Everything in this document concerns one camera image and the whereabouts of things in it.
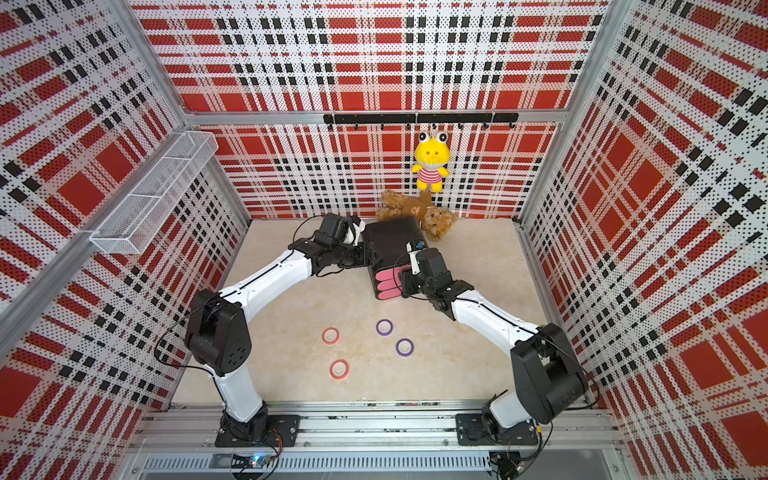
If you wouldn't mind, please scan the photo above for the red tape roll lower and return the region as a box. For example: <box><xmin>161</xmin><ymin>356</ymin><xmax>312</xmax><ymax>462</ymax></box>
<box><xmin>329</xmin><ymin>359</ymin><xmax>350</xmax><ymax>380</ymax></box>

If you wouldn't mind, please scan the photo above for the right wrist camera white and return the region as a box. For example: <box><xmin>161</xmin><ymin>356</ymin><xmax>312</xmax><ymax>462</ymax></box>
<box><xmin>406</xmin><ymin>240</ymin><xmax>425</xmax><ymax>276</ymax></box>

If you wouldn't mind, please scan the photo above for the red tape roll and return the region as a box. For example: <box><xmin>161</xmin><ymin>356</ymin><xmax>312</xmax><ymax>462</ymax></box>
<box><xmin>322</xmin><ymin>327</ymin><xmax>340</xmax><ymax>345</ymax></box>
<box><xmin>329</xmin><ymin>359</ymin><xmax>350</xmax><ymax>380</ymax></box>

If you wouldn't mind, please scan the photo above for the red tape roll upper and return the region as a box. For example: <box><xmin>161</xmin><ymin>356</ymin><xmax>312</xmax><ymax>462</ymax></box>
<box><xmin>322</xmin><ymin>327</ymin><xmax>340</xmax><ymax>345</ymax></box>

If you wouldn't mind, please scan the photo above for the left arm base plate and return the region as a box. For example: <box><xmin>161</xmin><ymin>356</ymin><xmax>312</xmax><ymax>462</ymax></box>
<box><xmin>214</xmin><ymin>414</ymin><xmax>300</xmax><ymax>449</ymax></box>

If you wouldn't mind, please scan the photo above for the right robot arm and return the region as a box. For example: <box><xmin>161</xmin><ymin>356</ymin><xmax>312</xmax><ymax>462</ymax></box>
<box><xmin>396</xmin><ymin>246</ymin><xmax>588</xmax><ymax>431</ymax></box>

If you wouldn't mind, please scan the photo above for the brown teddy bear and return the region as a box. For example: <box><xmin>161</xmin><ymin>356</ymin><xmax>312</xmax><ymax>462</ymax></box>
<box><xmin>376</xmin><ymin>190</ymin><xmax>458</xmax><ymax>241</ymax></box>

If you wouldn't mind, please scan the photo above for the black hook rail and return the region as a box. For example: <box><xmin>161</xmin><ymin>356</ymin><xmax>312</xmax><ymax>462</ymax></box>
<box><xmin>323</xmin><ymin>112</ymin><xmax>520</xmax><ymax>128</ymax></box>

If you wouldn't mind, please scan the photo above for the white wire mesh basket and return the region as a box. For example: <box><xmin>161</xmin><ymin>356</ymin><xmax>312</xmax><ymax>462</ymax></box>
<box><xmin>90</xmin><ymin>131</ymin><xmax>217</xmax><ymax>255</ymax></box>

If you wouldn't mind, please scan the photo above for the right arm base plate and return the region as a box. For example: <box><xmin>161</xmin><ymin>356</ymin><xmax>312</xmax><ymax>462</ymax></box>
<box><xmin>455</xmin><ymin>413</ymin><xmax>538</xmax><ymax>447</ymax></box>

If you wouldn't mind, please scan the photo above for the purple tape roll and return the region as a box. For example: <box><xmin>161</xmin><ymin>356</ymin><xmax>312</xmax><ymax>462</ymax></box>
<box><xmin>375</xmin><ymin>319</ymin><xmax>394</xmax><ymax>336</ymax></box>
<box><xmin>396</xmin><ymin>338</ymin><xmax>414</xmax><ymax>358</ymax></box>

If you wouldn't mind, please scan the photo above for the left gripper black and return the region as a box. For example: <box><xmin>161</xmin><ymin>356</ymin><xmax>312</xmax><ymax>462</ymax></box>
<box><xmin>332</xmin><ymin>242</ymin><xmax>385</xmax><ymax>268</ymax></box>

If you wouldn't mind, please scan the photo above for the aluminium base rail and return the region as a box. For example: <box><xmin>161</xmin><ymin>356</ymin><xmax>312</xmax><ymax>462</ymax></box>
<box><xmin>120</xmin><ymin>400</ymin><xmax>633</xmax><ymax>479</ymax></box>

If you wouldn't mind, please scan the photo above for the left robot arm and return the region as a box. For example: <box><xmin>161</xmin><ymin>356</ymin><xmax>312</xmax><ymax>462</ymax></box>
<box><xmin>184</xmin><ymin>214</ymin><xmax>378</xmax><ymax>439</ymax></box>

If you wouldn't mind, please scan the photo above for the black drawer cabinet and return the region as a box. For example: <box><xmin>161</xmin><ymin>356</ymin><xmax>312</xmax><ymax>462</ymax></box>
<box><xmin>363</xmin><ymin>217</ymin><xmax>428</xmax><ymax>300</ymax></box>

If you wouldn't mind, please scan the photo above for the pink drawer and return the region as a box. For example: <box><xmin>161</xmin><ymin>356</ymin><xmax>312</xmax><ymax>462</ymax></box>
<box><xmin>376</xmin><ymin>278</ymin><xmax>400</xmax><ymax>293</ymax></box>
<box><xmin>375</xmin><ymin>266</ymin><xmax>410</xmax><ymax>283</ymax></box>
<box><xmin>376</xmin><ymin>288</ymin><xmax>402</xmax><ymax>300</ymax></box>

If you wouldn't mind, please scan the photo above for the yellow frog plush toy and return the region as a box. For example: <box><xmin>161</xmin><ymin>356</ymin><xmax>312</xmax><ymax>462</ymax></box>
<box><xmin>412</xmin><ymin>131</ymin><xmax>450</xmax><ymax>193</ymax></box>

